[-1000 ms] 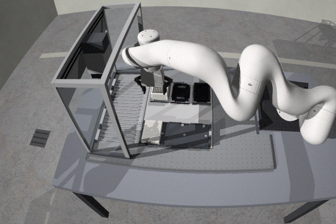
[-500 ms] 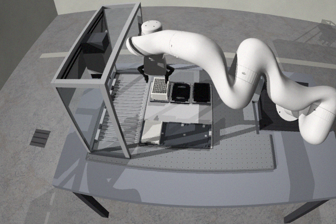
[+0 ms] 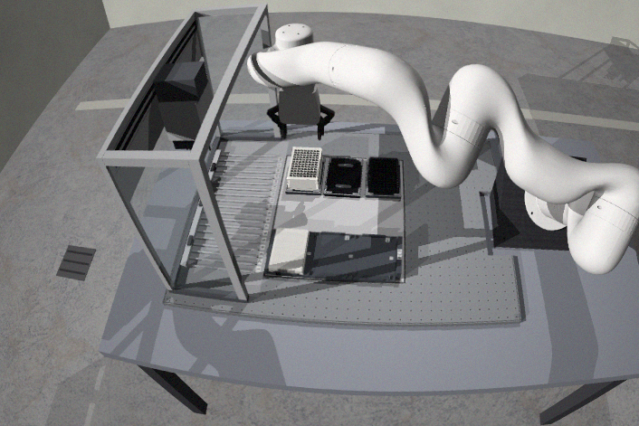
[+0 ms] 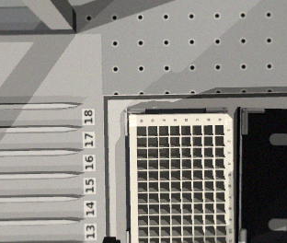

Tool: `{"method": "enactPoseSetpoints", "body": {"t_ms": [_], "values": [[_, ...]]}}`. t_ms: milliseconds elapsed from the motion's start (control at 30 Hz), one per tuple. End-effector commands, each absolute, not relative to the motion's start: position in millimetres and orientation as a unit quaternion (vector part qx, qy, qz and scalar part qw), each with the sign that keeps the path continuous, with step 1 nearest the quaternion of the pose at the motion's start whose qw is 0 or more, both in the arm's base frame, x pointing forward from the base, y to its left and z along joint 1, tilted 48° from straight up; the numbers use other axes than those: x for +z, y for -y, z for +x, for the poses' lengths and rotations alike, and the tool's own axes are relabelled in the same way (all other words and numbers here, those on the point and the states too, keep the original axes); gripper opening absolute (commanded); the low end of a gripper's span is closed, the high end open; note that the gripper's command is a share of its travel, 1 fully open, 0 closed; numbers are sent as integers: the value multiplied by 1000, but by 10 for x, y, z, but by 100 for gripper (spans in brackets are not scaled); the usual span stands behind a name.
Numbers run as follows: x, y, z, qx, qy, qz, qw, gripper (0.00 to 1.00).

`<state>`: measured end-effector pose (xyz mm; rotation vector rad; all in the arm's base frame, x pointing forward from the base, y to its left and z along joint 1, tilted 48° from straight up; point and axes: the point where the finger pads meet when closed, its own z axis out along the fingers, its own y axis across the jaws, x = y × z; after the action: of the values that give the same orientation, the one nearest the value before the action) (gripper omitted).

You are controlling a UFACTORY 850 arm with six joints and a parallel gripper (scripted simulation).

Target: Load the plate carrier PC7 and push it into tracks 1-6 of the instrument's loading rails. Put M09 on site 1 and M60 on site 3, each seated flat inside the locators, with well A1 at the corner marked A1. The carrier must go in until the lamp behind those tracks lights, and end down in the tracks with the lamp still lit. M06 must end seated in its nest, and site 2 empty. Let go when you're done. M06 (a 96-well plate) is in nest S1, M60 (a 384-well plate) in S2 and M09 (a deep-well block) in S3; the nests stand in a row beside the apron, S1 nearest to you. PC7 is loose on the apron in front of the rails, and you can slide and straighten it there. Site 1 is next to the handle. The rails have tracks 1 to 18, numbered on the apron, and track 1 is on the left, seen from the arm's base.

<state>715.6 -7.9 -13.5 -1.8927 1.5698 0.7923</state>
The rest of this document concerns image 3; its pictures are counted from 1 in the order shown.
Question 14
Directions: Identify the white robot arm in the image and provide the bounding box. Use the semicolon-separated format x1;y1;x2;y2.
247;24;639;275

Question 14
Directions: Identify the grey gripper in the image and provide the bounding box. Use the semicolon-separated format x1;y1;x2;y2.
267;85;335;140

